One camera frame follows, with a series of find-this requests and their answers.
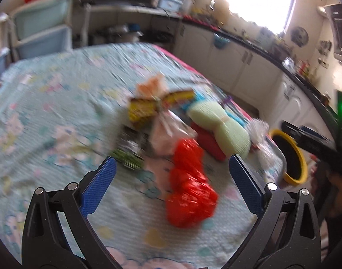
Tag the green pea snack packet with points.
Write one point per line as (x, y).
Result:
(130, 148)

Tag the blue hanging basket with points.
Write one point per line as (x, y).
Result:
(220, 42)

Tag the white kitchen base cabinets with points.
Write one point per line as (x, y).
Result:
(252, 76)

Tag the blue plastic storage box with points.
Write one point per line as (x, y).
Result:
(170, 5)

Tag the white plastic wrap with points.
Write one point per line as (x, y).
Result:
(257, 130)

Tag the white orange plastic bag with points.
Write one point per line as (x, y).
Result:
(155, 86)

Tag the red plastic bag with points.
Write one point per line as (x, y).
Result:
(192, 198)

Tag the wall mounted small fan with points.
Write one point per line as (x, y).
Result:
(299, 36)

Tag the yellow rimmed trash bin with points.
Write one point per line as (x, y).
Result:
(296, 172)

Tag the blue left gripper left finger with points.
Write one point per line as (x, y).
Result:
(97, 186)

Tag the black range hood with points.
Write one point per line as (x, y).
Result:
(334, 14)

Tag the yellow snack wrapper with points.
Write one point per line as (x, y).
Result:
(141, 111)

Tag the purple snack wrapper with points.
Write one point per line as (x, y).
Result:
(227, 102)

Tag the blue knitted cloth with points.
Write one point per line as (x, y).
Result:
(234, 112)

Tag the plastic drawer storage unit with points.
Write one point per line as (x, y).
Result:
(38, 28)

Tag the metal shelf rack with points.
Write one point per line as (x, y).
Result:
(97, 16)

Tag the torn paper carton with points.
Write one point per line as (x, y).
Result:
(168, 129)

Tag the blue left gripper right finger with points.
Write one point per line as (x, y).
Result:
(248, 184)

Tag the person's right hand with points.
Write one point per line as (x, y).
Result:
(336, 209)

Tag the black stone countertop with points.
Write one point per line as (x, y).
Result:
(271, 56)

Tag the hello kitty patterned tablecloth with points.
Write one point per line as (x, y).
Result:
(60, 116)

